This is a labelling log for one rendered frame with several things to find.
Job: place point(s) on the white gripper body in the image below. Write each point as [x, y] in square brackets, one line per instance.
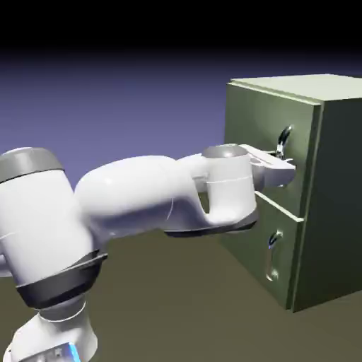
[271, 169]

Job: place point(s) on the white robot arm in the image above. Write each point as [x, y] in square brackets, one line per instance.
[133, 192]

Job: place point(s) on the large green cabinet door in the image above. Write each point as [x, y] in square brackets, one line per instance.
[254, 121]

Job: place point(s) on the green cabinet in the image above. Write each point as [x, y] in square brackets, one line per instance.
[331, 198]

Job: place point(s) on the small green cabinet door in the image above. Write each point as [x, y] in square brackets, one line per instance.
[254, 254]

